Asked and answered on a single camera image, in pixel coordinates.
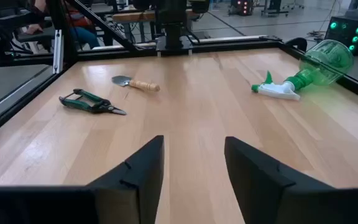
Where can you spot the black device red lights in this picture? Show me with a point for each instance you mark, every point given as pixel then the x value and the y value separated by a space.
pixel 242 6

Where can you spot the person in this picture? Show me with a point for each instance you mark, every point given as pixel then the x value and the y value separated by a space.
pixel 84 35

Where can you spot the silver aluminium bracket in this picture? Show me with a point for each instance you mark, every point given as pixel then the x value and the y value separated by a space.
pixel 57 51

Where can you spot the wooden desk top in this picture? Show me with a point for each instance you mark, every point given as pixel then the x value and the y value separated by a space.
pixel 135 16

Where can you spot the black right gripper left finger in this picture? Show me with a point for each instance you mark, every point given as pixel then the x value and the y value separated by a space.
pixel 129 193

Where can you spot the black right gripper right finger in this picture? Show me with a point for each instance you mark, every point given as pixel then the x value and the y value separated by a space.
pixel 253 186

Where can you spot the black computer tower green lights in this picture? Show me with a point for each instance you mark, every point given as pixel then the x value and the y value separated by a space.
pixel 340 34

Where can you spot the green spray bottle white head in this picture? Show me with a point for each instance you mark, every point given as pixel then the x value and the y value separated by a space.
pixel 278 91

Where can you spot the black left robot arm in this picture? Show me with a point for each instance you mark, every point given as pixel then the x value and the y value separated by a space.
pixel 173 34

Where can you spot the black aluminium table frame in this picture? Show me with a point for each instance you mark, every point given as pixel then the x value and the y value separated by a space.
pixel 228 46

